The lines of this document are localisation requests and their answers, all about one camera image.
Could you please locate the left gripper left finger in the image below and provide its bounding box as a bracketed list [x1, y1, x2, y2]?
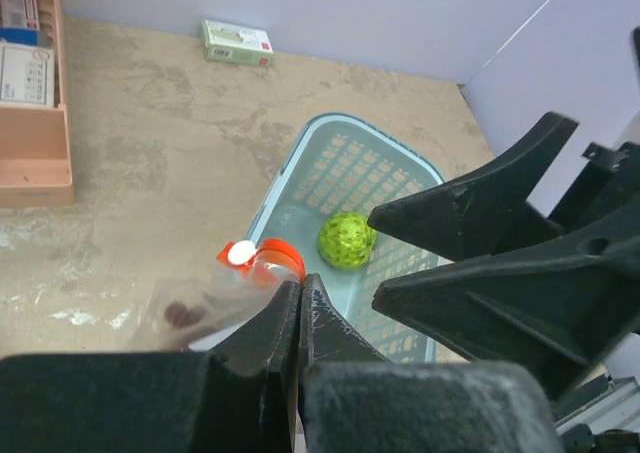
[1, 282, 300, 452]

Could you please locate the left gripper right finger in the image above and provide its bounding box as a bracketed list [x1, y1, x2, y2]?
[299, 274, 563, 452]

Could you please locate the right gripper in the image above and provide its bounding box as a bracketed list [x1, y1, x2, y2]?
[368, 112, 639, 401]

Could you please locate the green custard apple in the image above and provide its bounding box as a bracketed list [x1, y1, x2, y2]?
[317, 212, 377, 270]

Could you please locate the dark grape bunch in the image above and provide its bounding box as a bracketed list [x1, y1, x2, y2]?
[164, 302, 218, 350]

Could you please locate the light blue plastic basket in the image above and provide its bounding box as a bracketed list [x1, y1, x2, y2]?
[246, 114, 446, 363]

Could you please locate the pink desk organizer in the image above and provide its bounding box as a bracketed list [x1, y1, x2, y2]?
[1, 0, 75, 208]

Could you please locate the green white small box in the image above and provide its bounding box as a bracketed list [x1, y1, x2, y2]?
[201, 20, 274, 67]

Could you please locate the white blue box in organizer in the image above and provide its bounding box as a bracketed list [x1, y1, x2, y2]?
[1, 0, 55, 108]

